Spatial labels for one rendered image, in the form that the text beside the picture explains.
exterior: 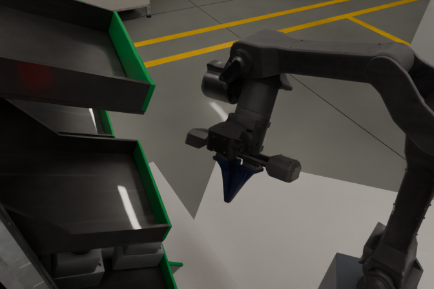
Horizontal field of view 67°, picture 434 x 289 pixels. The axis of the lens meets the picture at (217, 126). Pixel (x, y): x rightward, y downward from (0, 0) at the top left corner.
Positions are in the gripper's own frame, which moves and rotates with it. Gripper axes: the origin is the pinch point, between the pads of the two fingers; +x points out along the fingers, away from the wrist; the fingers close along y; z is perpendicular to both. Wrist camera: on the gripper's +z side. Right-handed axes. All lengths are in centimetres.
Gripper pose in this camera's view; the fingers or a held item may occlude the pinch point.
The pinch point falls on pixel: (232, 182)
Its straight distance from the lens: 54.5
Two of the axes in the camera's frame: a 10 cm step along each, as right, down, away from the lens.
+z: -4.5, -0.2, -8.9
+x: -2.7, 9.6, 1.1
